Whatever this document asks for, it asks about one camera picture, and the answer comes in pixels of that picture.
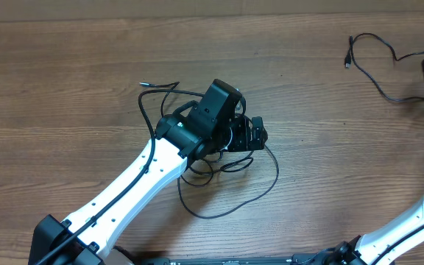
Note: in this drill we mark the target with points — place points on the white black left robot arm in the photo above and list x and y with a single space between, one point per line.
213 122

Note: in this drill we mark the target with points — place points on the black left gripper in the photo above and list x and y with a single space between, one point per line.
242 142

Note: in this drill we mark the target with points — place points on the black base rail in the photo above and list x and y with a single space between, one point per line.
295 259

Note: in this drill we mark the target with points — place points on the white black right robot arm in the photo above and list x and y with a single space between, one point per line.
385 245

